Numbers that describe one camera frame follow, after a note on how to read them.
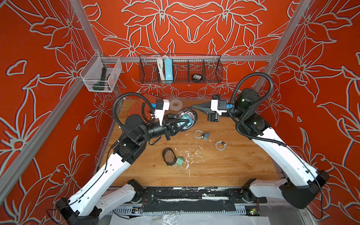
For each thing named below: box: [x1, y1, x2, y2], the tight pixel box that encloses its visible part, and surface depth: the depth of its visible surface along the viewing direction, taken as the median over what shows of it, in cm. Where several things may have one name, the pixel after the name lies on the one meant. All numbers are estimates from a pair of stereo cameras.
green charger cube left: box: [175, 156, 185, 167], surface depth 85 cm
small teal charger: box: [203, 131, 210, 141], surface depth 96 cm
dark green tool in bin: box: [92, 67, 107, 91], surface depth 82 cm
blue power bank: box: [164, 58, 174, 82], surface depth 92 cm
